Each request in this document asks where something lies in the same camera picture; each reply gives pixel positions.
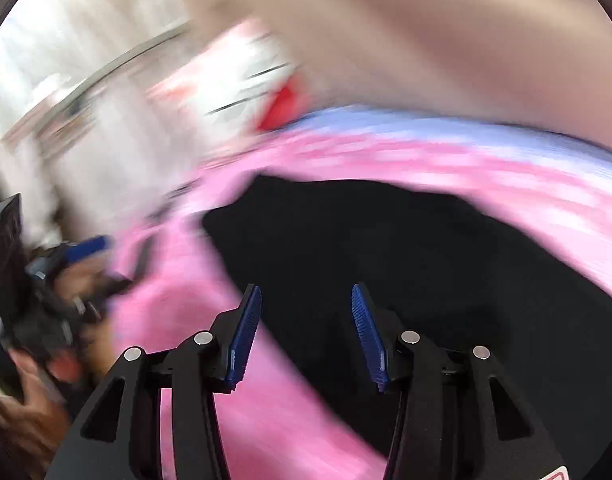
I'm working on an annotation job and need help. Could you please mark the person's left hand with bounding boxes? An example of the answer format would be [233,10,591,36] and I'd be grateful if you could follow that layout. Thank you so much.
[0,257,113,479]

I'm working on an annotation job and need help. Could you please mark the black pants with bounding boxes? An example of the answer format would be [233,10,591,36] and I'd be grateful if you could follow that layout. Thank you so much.
[202,176,612,479]

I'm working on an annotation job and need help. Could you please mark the beige headboard cushion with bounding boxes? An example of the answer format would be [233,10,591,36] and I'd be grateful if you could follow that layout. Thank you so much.
[182,0,612,148]

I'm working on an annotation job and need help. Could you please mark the white cat face pillow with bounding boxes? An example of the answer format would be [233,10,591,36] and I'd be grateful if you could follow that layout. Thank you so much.
[149,18,297,142]

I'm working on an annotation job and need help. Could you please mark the pink floral bed sheet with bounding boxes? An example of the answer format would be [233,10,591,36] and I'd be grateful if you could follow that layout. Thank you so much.
[113,108,612,479]

